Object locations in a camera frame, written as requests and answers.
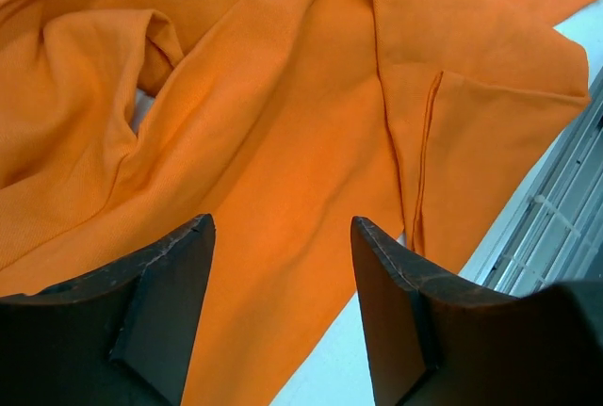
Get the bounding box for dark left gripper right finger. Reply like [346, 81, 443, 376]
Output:
[350, 217, 602, 405]

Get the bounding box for orange trousers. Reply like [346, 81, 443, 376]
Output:
[1, 0, 595, 405]

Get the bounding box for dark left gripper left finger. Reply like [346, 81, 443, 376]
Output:
[1, 215, 216, 405]

